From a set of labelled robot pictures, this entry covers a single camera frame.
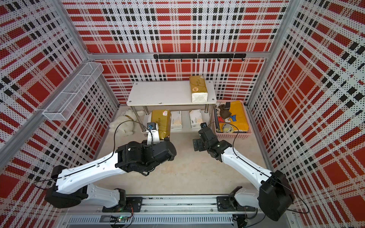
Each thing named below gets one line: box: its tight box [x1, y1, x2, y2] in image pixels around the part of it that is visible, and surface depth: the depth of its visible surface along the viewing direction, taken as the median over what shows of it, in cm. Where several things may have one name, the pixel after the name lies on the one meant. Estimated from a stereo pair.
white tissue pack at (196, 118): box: [189, 109, 203, 129], surface depth 99 cm
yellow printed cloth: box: [217, 100, 250, 133], surface depth 106 cm
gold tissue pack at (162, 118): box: [150, 109, 172, 141], surface depth 65 cm
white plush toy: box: [108, 108, 146, 137], surface depth 101 cm
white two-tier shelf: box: [126, 80, 217, 134], surface depth 86 cm
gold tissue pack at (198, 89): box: [189, 75, 209, 104], surface depth 74 cm
